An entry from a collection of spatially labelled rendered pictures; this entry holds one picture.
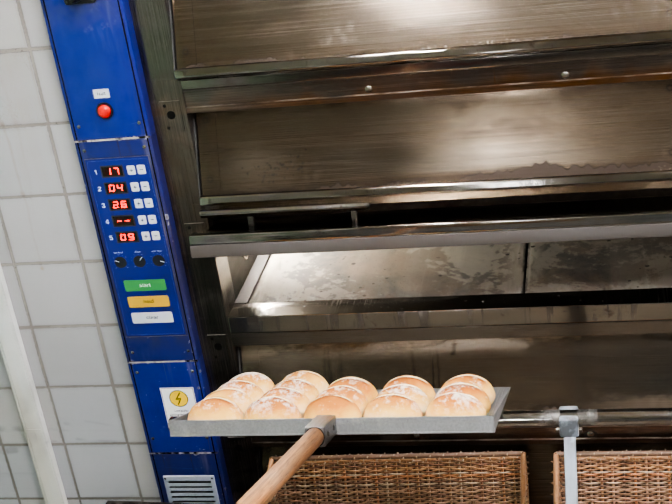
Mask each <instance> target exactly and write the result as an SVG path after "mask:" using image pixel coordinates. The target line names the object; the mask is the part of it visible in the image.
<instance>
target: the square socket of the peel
mask: <svg viewBox="0 0 672 504"><path fill-rule="evenodd" d="M311 428H317V429H319V430H321V431H322V433H323V435H324V440H323V443H322V444H321V445H320V446H319V447H325V446H326V445H327V444H328V443H329V442H330V441H331V439H332V438H333V437H334V436H335V435H336V434H337V428H336V416H335V415H317V416H316V417H315V418H314V419H313V420H312V421H311V422H310V423H309V424H308V425H307V426H306V427H305V428H304V430H305V433H306V432H307V431H308V430H309V429H311Z"/></svg>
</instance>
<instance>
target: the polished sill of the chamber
mask: <svg viewBox="0 0 672 504"><path fill-rule="evenodd" d="M669 319H672V288H652V289H625V290H597V291H570V292H543V293H516V294H489V295H462V296H435V297H408V298H381V299H354V300H327V301H300V302H273V303H246V304H234V306H233V308H232V310H231V312H230V314H229V316H228V322H229V327H230V332H231V333H260V332H291V331H322V330H354V329H385V328H417V327H448V326H480V325H511V324H543V323H574V322H606V321H637V320H669Z"/></svg>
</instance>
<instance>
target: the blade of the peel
mask: <svg viewBox="0 0 672 504"><path fill-rule="evenodd" d="M510 388H511V387H493V389H494V391H495V399H494V402H493V403H492V404H491V408H490V410H489V412H488V413H487V415H482V416H419V417H355V418H336V428H337V434H336V435H357V434H435V433H495V430H496V427H497V424H498V422H499V419H500V416H501V413H502V410H503V408H504V405H505V402H506V399H507V397H508V394H509V391H510ZM188 415H189V412H188V413H186V414H184V415H181V416H179V417H177V418H175V419H172V420H170V421H169V428H170V437H202V436H280V435H304V434H305V430H304V428H305V427H306V426H307V425H308V424H309V423H310V422H311V421H312V420H313V419H314V418H292V419H229V420H188Z"/></svg>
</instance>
